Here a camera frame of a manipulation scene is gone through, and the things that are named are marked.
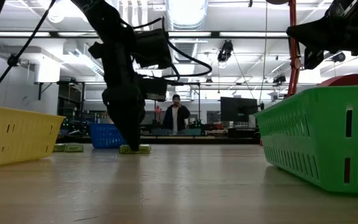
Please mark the red desk lamp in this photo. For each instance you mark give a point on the red desk lamp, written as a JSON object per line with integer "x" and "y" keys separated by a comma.
{"x": 293, "y": 62}

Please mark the black aluminium table frame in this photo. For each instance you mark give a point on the black aluminium table frame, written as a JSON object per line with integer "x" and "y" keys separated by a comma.
{"x": 228, "y": 140}

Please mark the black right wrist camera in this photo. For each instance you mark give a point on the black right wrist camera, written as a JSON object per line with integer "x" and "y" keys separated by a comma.
{"x": 313, "y": 58}

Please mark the person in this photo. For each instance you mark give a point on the person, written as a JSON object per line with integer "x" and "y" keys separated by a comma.
{"x": 176, "y": 116}

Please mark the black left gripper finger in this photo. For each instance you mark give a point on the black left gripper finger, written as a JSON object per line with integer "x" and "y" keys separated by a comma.
{"x": 127, "y": 130}
{"x": 141, "y": 130}

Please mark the small green candy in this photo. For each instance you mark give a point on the small green candy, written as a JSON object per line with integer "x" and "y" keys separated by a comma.
{"x": 145, "y": 149}

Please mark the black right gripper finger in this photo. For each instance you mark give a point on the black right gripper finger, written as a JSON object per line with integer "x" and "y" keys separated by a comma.
{"x": 297, "y": 34}

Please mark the light green wrapped candy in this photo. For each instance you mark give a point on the light green wrapped candy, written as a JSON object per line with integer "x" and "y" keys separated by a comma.
{"x": 74, "y": 147}

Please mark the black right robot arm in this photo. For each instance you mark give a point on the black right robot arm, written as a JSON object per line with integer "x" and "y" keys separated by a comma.
{"x": 356, "y": 28}

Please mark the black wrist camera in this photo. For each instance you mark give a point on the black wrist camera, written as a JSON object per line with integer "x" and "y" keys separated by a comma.
{"x": 313, "y": 58}
{"x": 152, "y": 48}

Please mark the blue plastic basket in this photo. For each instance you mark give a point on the blue plastic basket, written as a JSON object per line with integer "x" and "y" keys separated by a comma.
{"x": 106, "y": 136}

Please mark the yellow plastic basket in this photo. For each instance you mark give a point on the yellow plastic basket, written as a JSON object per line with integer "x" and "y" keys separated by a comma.
{"x": 14, "y": 133}

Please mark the black ceiling spotlight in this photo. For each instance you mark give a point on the black ceiling spotlight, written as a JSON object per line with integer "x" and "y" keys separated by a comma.
{"x": 225, "y": 51}

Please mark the green plastic basket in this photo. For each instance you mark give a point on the green plastic basket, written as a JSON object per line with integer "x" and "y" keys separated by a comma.
{"x": 322, "y": 137}

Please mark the silver ceiling ventilation duct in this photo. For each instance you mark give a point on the silver ceiling ventilation duct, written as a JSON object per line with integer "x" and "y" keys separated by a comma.
{"x": 186, "y": 12}

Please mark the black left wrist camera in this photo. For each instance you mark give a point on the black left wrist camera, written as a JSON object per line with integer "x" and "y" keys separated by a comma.
{"x": 152, "y": 48}

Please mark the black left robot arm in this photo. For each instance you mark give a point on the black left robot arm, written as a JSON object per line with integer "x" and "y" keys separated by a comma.
{"x": 110, "y": 46}

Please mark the black monitor screen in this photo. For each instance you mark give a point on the black monitor screen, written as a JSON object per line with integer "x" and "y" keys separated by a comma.
{"x": 238, "y": 109}

